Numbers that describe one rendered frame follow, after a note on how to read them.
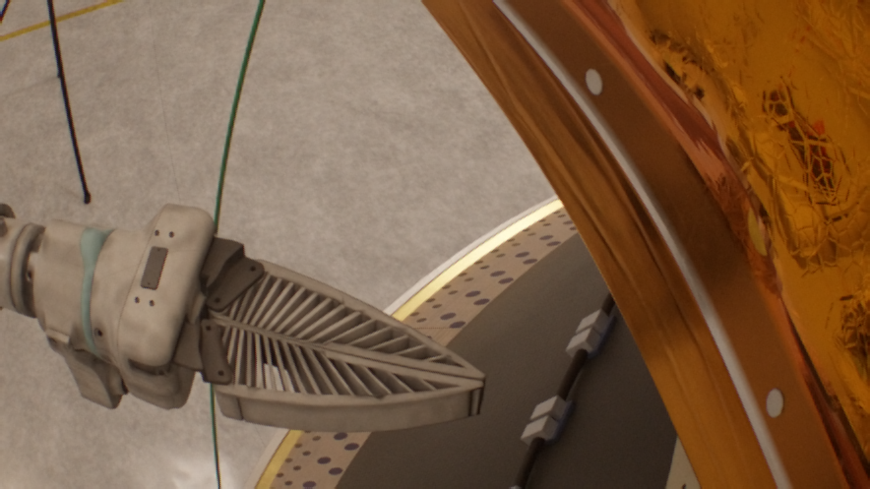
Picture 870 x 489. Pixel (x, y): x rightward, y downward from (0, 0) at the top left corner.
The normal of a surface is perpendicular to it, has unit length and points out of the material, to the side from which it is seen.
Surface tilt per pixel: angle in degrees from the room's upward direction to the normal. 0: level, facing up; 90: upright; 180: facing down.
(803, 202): 90
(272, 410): 88
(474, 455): 62
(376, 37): 0
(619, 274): 90
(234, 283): 10
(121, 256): 4
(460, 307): 43
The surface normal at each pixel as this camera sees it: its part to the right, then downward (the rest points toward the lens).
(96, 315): -0.11, 0.22
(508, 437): -0.70, -0.66
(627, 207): -0.90, 0.15
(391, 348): 0.48, 0.64
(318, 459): -0.45, -0.78
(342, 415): 0.14, 0.71
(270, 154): 0.22, -0.66
